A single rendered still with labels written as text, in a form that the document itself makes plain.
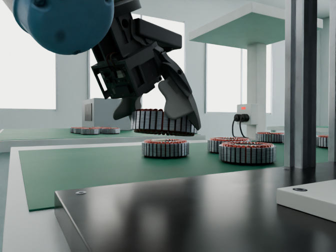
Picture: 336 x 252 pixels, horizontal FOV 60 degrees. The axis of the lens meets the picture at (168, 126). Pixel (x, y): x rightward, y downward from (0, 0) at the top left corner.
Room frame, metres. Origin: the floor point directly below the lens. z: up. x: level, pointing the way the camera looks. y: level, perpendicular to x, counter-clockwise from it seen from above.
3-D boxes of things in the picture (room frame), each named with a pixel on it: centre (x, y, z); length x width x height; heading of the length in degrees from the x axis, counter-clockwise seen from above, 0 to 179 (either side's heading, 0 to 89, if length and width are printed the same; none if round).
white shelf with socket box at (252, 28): (1.16, -0.33, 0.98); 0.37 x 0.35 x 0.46; 28
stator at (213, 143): (0.76, -0.16, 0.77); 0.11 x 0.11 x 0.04
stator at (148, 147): (0.69, 0.01, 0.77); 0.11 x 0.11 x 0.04
